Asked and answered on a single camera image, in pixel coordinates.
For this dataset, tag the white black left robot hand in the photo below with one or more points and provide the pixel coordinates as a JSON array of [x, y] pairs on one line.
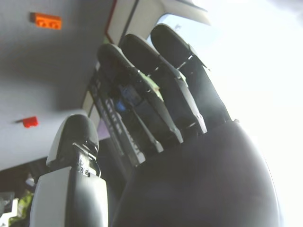
[[201, 177]]

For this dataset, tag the black book marked 25-04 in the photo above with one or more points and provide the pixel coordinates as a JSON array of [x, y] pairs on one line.
[[138, 154]]

